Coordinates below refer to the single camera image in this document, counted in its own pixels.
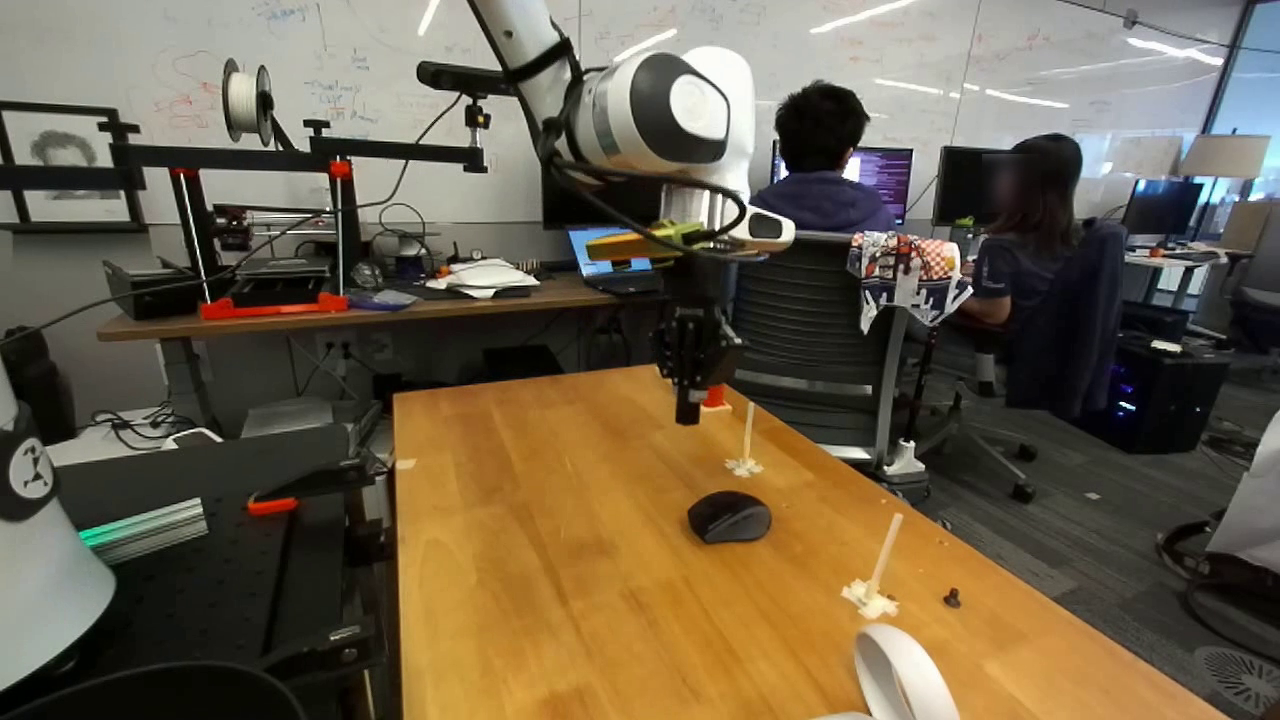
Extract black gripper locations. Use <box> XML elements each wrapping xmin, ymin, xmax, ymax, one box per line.
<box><xmin>657</xmin><ymin>253</ymin><xmax>741</xmax><ymax>430</ymax></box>

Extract grey mesh office chair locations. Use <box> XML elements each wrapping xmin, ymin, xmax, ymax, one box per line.
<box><xmin>725</xmin><ymin>231</ymin><xmax>1045</xmax><ymax>503</ymax></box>

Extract open laptop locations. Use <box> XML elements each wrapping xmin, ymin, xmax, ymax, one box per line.
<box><xmin>562</xmin><ymin>219</ymin><xmax>661</xmax><ymax>290</ymax></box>

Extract stack of papers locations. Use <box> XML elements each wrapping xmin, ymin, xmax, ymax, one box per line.
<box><xmin>421</xmin><ymin>255</ymin><xmax>544</xmax><ymax>306</ymax></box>

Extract person in purple hoodie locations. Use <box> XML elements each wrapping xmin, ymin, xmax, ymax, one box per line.
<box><xmin>749</xmin><ymin>77</ymin><xmax>911</xmax><ymax>237</ymax></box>

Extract orange white printed cloth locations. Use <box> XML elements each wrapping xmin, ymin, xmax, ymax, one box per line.
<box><xmin>843</xmin><ymin>230</ymin><xmax>976</xmax><ymax>336</ymax></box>

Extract white plastic stand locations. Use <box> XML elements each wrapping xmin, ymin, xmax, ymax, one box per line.
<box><xmin>841</xmin><ymin>509</ymin><xmax>909</xmax><ymax>625</ymax></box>

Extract monitor with purple screen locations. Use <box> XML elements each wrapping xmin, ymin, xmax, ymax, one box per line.
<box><xmin>770</xmin><ymin>140</ymin><xmax>915</xmax><ymax>231</ymax></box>

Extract wooden workbench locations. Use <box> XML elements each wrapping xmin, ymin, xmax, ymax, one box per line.
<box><xmin>93</xmin><ymin>273</ymin><xmax>673</xmax><ymax>431</ymax></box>

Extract dark computer monitor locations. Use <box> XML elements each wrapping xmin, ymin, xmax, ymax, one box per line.
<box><xmin>930</xmin><ymin>140</ymin><xmax>1010</xmax><ymax>231</ymax></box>

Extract person with long hair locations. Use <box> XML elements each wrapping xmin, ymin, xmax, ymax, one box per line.
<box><xmin>956</xmin><ymin>132</ymin><xmax>1131</xmax><ymax>416</ymax></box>

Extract red black 3D printer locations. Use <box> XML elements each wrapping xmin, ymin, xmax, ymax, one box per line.
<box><xmin>94</xmin><ymin>118</ymin><xmax>492</xmax><ymax>325</ymax></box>

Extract black computer tower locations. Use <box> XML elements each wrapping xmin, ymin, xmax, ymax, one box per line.
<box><xmin>1110</xmin><ymin>334</ymin><xmax>1233</xmax><ymax>458</ymax></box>

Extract small distant monitor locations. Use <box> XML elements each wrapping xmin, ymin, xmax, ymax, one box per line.
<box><xmin>1121</xmin><ymin>176</ymin><xmax>1206</xmax><ymax>240</ymax></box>

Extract black side cart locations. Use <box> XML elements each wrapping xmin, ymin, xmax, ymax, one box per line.
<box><xmin>0</xmin><ymin>423</ymin><xmax>391</xmax><ymax>720</ymax></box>

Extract white filament spool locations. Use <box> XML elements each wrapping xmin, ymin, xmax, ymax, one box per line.
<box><xmin>216</xmin><ymin>57</ymin><xmax>280</xmax><ymax>150</ymax></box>

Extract green tube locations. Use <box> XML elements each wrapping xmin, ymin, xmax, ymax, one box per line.
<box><xmin>74</xmin><ymin>491</ymin><xmax>211</xmax><ymax>567</ymax></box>

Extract black cylinder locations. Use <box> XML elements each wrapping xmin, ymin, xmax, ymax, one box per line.
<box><xmin>0</xmin><ymin>319</ymin><xmax>74</xmax><ymax>444</ymax></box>

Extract yellow wrist camera mount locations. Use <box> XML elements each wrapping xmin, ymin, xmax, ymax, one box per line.
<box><xmin>585</xmin><ymin>216</ymin><xmax>750</xmax><ymax>267</ymax></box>

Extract black picture frame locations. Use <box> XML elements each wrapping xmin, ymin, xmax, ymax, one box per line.
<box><xmin>0</xmin><ymin>98</ymin><xmax>142</xmax><ymax>231</ymax></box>

